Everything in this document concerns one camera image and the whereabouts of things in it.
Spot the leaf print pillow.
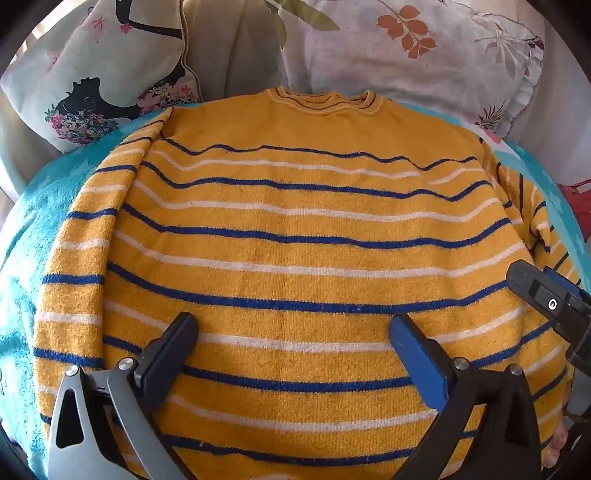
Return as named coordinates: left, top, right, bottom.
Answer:
left=265, top=0, right=548, bottom=139

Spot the teal printed blanket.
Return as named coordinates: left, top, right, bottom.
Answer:
left=0, top=107, right=591, bottom=480

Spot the figure print pillow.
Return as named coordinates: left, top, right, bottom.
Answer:
left=0, top=0, right=204, bottom=154

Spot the yellow striped sweater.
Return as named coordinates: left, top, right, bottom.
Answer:
left=33, top=89, right=583, bottom=480

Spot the red cloth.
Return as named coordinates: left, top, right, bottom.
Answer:
left=555, top=181, right=591, bottom=209

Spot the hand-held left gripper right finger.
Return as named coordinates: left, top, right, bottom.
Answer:
left=389, top=314, right=543, bottom=480

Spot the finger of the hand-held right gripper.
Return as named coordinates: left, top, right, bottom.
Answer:
left=545, top=267, right=585, bottom=298
left=506, top=261, right=591, bottom=344

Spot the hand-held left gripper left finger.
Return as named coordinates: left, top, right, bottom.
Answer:
left=46, top=312, right=200, bottom=480

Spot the person's right hand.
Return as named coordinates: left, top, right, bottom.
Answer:
left=544, top=390, right=573, bottom=469

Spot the beige curtain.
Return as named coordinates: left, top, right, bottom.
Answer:
left=182, top=0, right=289, bottom=100

